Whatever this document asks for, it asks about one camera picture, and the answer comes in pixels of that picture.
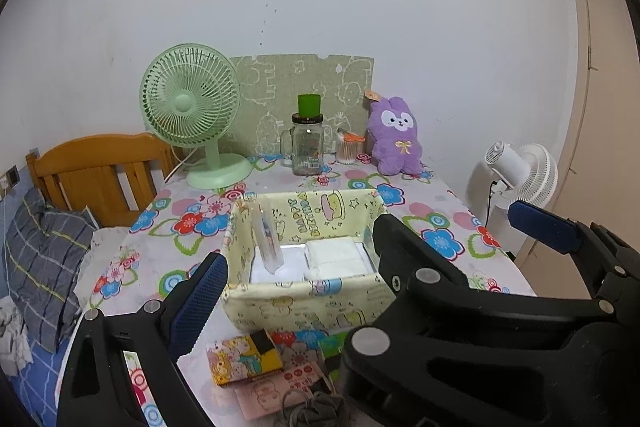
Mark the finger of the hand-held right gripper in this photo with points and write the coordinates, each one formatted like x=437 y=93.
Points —
x=425 y=307
x=542 y=227

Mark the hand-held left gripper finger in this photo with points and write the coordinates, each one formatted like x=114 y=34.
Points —
x=197 y=302

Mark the colourful cartoon tissue packet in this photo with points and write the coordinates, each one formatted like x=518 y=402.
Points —
x=235 y=362

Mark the yellow printed fabric storage box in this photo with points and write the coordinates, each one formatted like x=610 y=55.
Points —
x=280 y=307

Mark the floral tablecloth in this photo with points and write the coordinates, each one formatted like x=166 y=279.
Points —
x=175 y=257

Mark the white standing fan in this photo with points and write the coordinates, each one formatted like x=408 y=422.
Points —
x=530 y=172

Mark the transparent plastic packet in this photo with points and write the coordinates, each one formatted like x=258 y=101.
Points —
x=267 y=242

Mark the white tissue pack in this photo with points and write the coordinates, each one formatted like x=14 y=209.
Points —
x=335 y=257

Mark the white quilt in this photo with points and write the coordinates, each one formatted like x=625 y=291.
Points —
x=102 y=252

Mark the pink printed packet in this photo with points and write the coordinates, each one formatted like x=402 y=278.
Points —
x=270 y=397

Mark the beige wooden door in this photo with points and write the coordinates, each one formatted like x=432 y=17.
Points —
x=600 y=107

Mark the dark grey hair scrunchie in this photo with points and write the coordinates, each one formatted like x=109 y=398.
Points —
x=325 y=407

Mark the grey plaid pillow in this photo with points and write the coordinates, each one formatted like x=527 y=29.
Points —
x=45 y=257

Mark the purple plush bunny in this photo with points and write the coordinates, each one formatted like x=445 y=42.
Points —
x=397 y=142

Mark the cotton swab jar orange lid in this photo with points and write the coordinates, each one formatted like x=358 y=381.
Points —
x=348 y=152

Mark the wooden bed headboard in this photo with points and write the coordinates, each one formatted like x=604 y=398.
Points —
x=100 y=157

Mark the blue bed sheet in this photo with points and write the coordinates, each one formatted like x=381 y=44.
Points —
x=40 y=382

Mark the white crumpled cloth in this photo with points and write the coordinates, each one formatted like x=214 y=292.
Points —
x=15 y=337

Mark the glass mug jar green lid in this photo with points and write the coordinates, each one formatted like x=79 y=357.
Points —
x=307 y=147

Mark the green desk fan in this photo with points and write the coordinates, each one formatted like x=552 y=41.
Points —
x=190 y=104

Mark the green patterned cardboard sheet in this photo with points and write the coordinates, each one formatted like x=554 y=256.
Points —
x=300 y=77

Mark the dark wall socket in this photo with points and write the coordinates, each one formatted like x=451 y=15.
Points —
x=13 y=177

